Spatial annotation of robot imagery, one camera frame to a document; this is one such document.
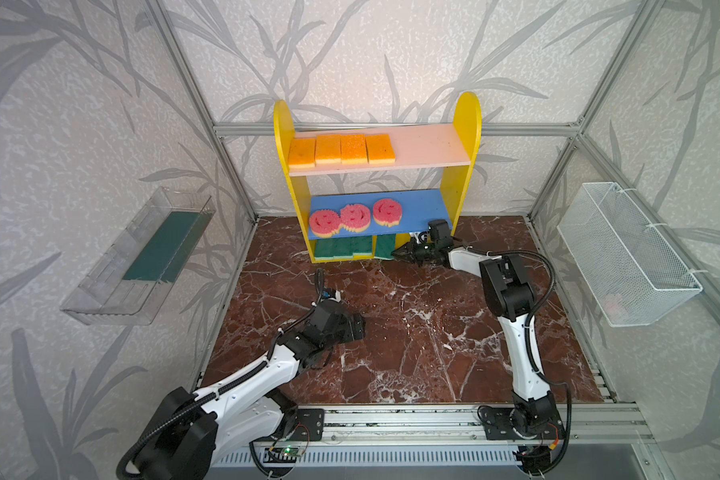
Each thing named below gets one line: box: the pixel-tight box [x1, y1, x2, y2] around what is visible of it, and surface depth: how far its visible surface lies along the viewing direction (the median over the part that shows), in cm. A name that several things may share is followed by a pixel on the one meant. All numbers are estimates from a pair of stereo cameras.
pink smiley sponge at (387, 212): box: [373, 198, 402, 227], surface depth 101 cm
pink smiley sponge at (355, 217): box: [339, 203, 371, 233], surface depth 98 cm
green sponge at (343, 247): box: [333, 237, 354, 259], surface depth 110 cm
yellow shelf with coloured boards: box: [274, 92, 482, 264], surface depth 98 cm
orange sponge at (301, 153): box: [288, 138, 316, 168], surface depth 79 cm
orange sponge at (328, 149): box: [315, 134, 342, 164], surface depth 81 cm
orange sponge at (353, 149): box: [340, 134, 369, 165], surface depth 80 cm
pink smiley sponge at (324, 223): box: [309, 209, 341, 238], surface depth 97 cm
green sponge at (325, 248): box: [315, 238, 335, 260], surface depth 110 cm
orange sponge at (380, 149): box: [365, 133, 396, 164], surface depth 80 cm
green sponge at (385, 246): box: [375, 234, 396, 259], surface depth 106 cm
